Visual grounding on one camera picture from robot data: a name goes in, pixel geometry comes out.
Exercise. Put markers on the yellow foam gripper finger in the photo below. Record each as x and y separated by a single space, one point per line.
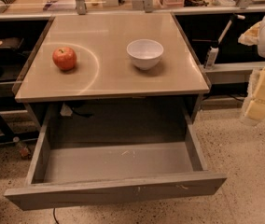
251 36
253 109

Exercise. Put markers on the grey top drawer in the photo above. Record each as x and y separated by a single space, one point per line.
125 152

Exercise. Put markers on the grey drawer cabinet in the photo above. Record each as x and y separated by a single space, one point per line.
103 68

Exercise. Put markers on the white tube with nozzle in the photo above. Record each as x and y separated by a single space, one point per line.
211 55

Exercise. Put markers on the white bowl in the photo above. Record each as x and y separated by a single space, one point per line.
145 53

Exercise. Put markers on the red apple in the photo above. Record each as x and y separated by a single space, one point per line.
64 58

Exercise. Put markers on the black box on shelf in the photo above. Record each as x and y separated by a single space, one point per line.
11 43

